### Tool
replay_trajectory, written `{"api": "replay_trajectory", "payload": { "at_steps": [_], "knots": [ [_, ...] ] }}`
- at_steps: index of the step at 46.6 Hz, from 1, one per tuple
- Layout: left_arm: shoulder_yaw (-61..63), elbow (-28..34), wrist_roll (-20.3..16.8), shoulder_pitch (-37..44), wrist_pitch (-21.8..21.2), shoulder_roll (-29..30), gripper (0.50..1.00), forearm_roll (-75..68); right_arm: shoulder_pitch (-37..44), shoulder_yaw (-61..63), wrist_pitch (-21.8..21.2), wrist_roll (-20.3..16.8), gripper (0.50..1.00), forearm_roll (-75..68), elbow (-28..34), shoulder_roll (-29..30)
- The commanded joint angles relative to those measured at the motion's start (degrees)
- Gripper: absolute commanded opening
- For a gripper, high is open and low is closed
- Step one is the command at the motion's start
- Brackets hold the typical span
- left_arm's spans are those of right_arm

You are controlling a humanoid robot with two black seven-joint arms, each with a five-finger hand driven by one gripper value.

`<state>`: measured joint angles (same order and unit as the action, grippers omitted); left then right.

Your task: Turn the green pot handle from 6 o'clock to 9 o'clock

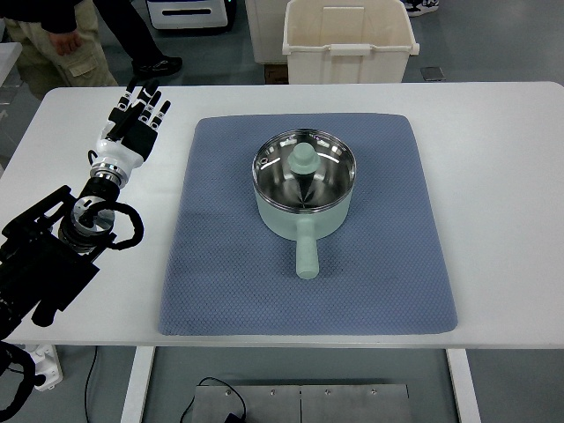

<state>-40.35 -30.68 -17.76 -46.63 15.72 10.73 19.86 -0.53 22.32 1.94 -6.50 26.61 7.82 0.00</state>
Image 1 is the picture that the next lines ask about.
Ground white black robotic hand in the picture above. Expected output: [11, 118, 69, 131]
[92, 78, 171, 173]

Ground green pot with handle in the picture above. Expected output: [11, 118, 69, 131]
[252, 129, 357, 279]

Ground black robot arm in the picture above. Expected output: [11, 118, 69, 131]
[1, 167, 145, 338]

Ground person in khaki trousers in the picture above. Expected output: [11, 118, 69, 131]
[1, 0, 117, 100]

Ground person in black trousers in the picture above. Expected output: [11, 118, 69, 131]
[93, 0, 183, 79]

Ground white machine with black slot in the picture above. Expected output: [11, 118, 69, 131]
[145, 0, 237, 30]

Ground white side table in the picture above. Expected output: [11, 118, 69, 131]
[0, 42, 22, 85]

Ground white box behind bin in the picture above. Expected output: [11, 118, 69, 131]
[245, 0, 289, 64]

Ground white table leg left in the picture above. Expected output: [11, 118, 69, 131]
[120, 346, 156, 423]

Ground white table leg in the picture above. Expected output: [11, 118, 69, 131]
[120, 346, 156, 423]
[446, 348, 481, 423]

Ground cream plastic bin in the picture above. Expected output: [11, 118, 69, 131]
[282, 0, 419, 85]

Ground white power strip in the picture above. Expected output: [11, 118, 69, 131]
[24, 345, 63, 391]

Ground blue quilted mat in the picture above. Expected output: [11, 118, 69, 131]
[159, 113, 457, 336]

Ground grey floor socket plate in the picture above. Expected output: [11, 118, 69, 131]
[420, 67, 446, 82]

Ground white table leg right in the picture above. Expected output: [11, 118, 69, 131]
[446, 348, 481, 423]

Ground black cable on floor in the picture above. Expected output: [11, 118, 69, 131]
[84, 345, 99, 423]

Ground black power adapter cable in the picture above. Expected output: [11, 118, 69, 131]
[180, 376, 249, 423]

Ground grey metal base plate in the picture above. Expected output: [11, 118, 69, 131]
[190, 384, 413, 422]

